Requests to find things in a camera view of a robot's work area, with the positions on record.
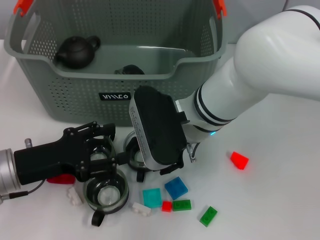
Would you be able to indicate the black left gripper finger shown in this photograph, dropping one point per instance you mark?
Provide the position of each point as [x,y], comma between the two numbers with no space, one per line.
[100,168]
[102,130]

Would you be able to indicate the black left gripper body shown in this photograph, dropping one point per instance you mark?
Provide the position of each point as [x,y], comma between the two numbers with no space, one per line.
[50,157]

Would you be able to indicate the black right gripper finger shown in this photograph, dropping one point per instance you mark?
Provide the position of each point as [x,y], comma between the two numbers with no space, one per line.
[172,168]

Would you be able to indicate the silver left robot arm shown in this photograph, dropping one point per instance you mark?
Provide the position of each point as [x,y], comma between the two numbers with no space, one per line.
[8,170]

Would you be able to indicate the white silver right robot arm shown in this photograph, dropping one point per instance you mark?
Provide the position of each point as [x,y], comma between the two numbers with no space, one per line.
[262,62]

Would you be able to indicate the grey perforated plastic storage bin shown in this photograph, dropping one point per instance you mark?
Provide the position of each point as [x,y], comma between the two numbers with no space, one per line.
[87,95]

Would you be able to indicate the blue square toy brick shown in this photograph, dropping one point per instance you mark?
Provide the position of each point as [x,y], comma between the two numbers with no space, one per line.
[175,188]

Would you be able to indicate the dark red long toy brick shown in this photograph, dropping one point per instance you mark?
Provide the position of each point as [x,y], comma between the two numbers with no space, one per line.
[61,179]

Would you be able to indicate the silver plug on left gripper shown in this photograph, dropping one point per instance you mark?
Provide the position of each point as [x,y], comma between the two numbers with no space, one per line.
[28,143]

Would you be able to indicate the cyan square toy brick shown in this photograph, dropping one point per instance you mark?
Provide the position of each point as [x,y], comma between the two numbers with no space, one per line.
[151,197]

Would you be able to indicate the white toy brick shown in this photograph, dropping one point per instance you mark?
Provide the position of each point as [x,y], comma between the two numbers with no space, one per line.
[74,196]
[140,209]

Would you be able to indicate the green two-stud toy brick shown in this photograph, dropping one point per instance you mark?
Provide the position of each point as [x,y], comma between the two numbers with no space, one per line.
[182,205]
[208,216]

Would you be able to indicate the small red toy brick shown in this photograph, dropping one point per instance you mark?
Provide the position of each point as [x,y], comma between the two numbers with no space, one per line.
[167,206]

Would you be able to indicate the red sloped toy brick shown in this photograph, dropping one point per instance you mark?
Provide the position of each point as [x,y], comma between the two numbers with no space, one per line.
[238,160]

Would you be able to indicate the dark clay teapot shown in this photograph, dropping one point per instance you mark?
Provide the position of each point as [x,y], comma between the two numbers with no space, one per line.
[75,52]

